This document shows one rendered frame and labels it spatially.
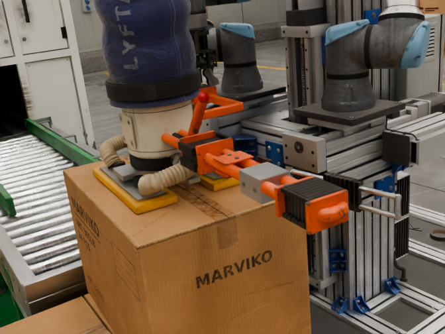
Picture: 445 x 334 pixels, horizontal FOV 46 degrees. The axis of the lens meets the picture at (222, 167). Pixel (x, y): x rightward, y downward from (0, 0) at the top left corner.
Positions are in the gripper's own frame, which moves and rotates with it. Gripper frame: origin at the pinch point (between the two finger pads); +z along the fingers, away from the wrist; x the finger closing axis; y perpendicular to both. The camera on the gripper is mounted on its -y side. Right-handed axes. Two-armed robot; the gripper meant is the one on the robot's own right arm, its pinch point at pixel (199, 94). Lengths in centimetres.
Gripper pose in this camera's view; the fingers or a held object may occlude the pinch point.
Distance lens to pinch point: 167.3
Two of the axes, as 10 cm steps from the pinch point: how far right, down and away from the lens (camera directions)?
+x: 8.7, -2.4, 4.4
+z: 1.0, 9.4, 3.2
